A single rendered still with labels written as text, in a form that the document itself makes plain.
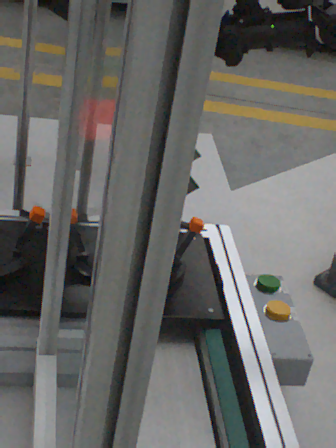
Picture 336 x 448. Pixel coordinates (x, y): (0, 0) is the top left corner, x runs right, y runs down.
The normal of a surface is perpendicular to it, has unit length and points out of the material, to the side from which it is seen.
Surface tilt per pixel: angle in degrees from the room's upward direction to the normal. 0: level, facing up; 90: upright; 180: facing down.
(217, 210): 0
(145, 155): 90
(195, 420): 0
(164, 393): 0
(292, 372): 90
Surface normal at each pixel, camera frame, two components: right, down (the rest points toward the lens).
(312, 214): 0.15, -0.83
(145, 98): 0.11, 0.55
